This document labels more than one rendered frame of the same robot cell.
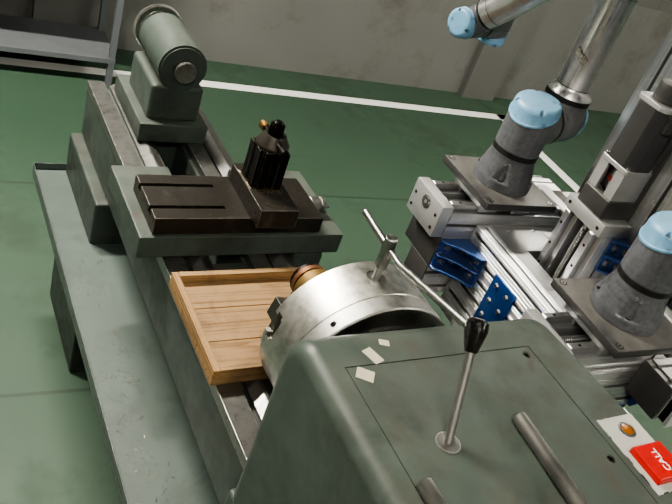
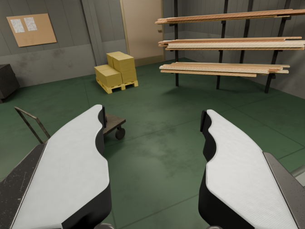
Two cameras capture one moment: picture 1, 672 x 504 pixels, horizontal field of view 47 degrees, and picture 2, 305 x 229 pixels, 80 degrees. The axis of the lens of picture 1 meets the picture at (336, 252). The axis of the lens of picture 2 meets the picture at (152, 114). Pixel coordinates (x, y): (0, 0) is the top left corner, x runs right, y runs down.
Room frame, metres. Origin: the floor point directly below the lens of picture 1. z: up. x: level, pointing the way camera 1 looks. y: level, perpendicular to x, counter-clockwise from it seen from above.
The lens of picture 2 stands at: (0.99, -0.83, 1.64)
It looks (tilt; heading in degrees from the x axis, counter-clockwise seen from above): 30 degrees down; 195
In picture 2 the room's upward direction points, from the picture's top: 5 degrees counter-clockwise
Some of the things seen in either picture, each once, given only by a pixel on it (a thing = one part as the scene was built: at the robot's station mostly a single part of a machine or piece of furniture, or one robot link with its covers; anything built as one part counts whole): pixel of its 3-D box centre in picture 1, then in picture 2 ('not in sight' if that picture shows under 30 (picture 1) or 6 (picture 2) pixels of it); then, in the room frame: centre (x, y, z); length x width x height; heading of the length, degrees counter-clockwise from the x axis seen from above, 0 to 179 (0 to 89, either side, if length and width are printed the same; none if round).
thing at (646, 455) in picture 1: (657, 463); not in sight; (0.86, -0.54, 1.26); 0.06 x 0.06 x 0.02; 37
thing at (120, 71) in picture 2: not in sight; (113, 70); (-3.33, -2.95, 0.35); 1.19 x 0.88 x 0.70; 36
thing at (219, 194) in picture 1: (230, 203); not in sight; (1.59, 0.28, 0.95); 0.43 x 0.18 x 0.04; 127
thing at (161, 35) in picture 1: (166, 72); not in sight; (2.04, 0.64, 1.01); 0.30 x 0.20 x 0.29; 37
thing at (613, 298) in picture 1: (635, 293); not in sight; (1.41, -0.61, 1.21); 0.15 x 0.15 x 0.10
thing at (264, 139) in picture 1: (273, 139); not in sight; (1.63, 0.23, 1.14); 0.08 x 0.08 x 0.03
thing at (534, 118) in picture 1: (530, 122); not in sight; (1.82, -0.33, 1.33); 0.13 x 0.12 x 0.14; 146
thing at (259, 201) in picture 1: (263, 194); not in sight; (1.61, 0.22, 1.00); 0.20 x 0.10 x 0.05; 37
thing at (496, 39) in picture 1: (493, 22); not in sight; (2.06, -0.17, 1.46); 0.11 x 0.08 x 0.11; 146
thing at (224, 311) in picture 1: (268, 319); not in sight; (1.31, 0.08, 0.89); 0.36 x 0.30 x 0.04; 127
